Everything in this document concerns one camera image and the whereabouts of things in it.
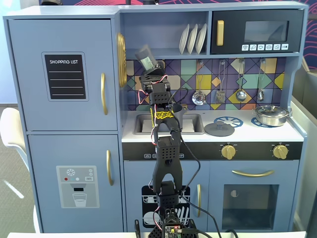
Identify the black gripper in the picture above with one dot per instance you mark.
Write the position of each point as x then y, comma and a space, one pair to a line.
151, 73

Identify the gray salt shaker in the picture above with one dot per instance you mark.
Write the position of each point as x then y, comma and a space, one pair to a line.
146, 58

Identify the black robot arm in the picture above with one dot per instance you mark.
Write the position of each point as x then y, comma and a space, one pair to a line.
167, 153

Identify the white plate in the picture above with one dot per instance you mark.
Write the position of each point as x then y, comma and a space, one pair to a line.
192, 39
201, 38
183, 39

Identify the steel skimmer spoon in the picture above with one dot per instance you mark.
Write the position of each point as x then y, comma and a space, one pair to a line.
198, 98

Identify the gray plastic pot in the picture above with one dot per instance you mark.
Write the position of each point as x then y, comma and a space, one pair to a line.
179, 116

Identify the steel slotted spatula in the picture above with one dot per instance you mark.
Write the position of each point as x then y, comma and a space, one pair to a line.
220, 97

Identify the gray pot lid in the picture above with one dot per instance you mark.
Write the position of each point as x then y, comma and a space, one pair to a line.
219, 130

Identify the steel ladle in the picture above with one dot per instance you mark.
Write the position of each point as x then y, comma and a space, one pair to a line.
240, 95

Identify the gold stove knob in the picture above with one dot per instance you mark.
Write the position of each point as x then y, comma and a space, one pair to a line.
228, 151
280, 151

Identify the steel pot with lid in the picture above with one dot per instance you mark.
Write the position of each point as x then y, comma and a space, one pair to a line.
271, 116

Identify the blue toy kitchen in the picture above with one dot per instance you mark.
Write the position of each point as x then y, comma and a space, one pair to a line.
37, 111

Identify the white plastic chair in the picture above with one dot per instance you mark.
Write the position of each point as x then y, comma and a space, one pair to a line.
12, 129

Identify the black table clamp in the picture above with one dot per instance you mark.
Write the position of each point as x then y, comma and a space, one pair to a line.
137, 228

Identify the motor controller circuit board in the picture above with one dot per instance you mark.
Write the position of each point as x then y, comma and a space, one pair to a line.
173, 230

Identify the light blue desk divider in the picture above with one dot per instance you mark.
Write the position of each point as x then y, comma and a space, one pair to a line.
307, 148

